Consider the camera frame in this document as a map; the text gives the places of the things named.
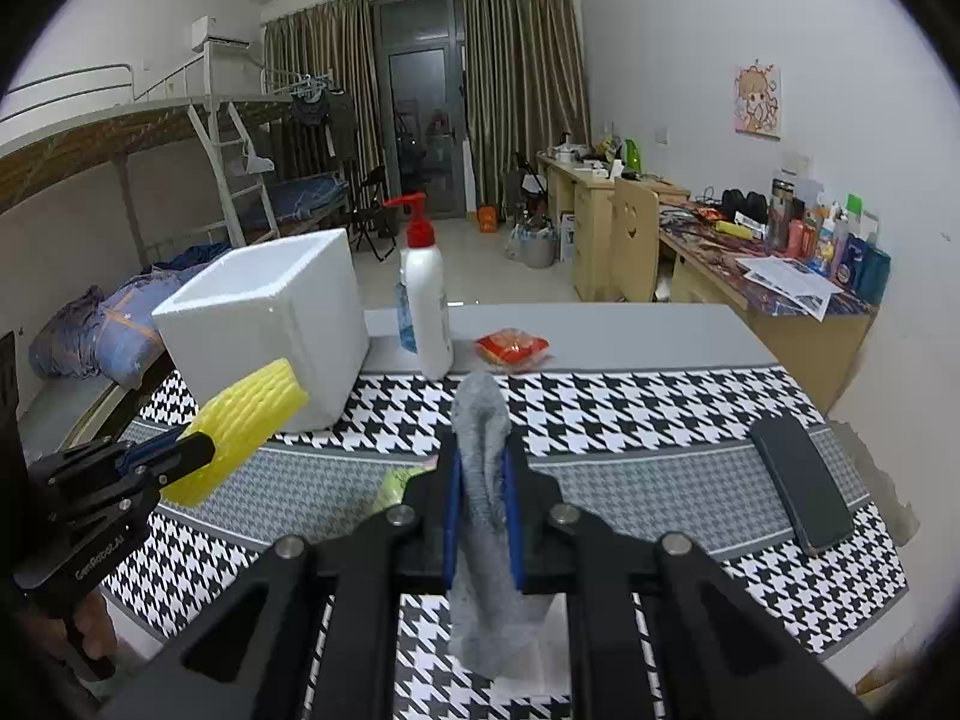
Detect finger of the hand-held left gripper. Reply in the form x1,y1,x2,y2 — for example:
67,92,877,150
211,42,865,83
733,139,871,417
124,427,197,460
139,435,217,492

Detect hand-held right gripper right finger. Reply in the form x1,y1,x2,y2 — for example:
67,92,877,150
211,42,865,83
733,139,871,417
502,442,875,720

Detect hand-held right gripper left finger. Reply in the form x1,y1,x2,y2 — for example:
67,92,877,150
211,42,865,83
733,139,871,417
97,431,462,720

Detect yellow foam net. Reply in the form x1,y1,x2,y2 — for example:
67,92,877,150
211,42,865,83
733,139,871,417
161,358,308,507

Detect grey sock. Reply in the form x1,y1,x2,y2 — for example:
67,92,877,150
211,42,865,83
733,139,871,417
448,371,557,680

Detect white cloth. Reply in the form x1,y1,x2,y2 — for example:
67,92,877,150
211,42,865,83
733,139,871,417
491,604,572,692

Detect white foam box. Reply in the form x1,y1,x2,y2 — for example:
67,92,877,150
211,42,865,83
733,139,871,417
151,227,370,434

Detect person's left hand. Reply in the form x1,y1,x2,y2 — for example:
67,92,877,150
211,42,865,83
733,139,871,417
60,591,119,665

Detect blue checked quilt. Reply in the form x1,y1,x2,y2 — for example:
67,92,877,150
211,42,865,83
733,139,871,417
30,270,181,387

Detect houndstooth table mat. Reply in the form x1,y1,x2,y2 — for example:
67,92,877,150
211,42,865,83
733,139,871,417
97,366,912,720

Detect red snack packet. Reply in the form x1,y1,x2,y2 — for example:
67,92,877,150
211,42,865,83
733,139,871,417
476,328,551,368

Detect clear blue spray bottle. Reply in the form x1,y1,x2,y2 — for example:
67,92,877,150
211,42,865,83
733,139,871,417
394,281,419,353

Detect white red-pump lotion bottle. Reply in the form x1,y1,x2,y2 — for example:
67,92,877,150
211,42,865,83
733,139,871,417
384,193,455,381

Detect white bed ladder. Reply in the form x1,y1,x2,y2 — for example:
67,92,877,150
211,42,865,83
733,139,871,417
187,101,282,245

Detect blue bed mattress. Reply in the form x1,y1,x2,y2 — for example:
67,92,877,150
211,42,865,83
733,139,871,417
266,172,350,230

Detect grey bucket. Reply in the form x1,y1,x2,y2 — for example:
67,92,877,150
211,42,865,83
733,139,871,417
506,214,557,269

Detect black phone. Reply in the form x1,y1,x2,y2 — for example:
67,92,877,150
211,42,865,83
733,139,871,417
750,414,856,556

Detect plain wooden desk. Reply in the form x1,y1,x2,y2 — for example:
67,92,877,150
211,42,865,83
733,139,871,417
536,152,691,302

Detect wooden chair with smiley cutout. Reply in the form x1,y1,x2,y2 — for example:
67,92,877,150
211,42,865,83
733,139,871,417
609,176,661,302

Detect black folding chair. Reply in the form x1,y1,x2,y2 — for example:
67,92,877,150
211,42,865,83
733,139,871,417
352,165,398,262

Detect white metal bunk bed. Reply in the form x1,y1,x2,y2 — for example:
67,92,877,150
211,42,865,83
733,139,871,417
0,64,353,391

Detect wooden desk with printed cover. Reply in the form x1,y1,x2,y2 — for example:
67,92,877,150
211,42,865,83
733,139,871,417
660,206,878,415

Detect dark hanging clothes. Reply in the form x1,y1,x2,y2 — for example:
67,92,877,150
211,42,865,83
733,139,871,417
289,86,353,166

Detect printed paper sheets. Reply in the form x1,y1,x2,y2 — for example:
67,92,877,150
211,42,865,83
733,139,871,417
736,255,842,318

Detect brown curtain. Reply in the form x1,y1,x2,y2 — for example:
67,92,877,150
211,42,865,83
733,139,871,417
461,0,590,215
262,0,376,211

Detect black bag on desk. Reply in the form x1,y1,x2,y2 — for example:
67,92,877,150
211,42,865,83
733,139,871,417
720,189,770,222

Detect white air conditioner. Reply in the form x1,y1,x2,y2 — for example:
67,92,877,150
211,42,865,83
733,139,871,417
191,17,252,53

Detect glass balcony door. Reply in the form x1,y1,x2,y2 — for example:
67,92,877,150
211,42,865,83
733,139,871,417
373,0,466,218

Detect row of toiletry bottles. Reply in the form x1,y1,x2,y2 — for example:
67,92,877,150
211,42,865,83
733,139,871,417
765,176,893,306

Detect cartoon wall poster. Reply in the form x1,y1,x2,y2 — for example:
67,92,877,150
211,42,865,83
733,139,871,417
733,64,783,140

